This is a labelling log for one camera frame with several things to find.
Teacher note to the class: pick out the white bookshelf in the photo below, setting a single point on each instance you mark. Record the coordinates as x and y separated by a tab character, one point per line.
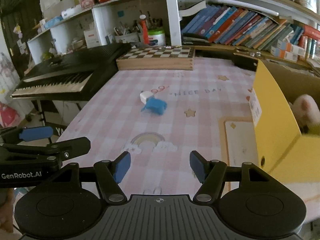
106	16

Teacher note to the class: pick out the yellow cardboard box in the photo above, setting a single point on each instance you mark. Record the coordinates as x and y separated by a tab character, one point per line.
284	151

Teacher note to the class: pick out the person left hand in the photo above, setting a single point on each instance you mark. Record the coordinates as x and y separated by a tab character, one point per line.
7	210

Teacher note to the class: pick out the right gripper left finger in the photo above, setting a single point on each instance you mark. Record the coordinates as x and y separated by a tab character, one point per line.
109	175

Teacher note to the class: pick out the blue plastic piece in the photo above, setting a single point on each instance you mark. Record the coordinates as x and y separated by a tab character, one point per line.
155	106

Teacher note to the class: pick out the red thick dictionary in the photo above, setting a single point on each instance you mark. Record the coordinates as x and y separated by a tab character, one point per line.
311	32

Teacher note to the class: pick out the white green lidded jar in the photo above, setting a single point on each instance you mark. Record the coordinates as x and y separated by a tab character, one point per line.
156	37

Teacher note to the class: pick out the black Yamaha keyboard piano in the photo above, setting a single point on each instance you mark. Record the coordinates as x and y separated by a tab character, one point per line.
77	76

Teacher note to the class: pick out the wooden chess board box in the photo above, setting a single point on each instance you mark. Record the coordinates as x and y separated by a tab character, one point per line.
157	58

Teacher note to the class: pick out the orange white medicine box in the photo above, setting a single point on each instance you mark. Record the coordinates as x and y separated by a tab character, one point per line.
286	46
284	54

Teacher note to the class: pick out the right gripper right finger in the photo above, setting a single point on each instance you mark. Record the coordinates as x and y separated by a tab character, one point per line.
211	174

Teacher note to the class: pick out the black gold wooden box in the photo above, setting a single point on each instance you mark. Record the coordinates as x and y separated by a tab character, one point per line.
242	62

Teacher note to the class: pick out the orange white medicine box lower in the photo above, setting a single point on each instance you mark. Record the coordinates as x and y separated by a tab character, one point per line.
284	54

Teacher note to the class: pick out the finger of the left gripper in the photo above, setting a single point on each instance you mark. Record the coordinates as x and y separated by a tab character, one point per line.
35	133

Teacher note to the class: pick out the white USB charger cube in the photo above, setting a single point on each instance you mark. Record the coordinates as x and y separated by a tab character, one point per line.
145	95

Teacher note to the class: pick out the pink checkered tablecloth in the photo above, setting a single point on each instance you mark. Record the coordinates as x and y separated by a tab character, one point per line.
207	111

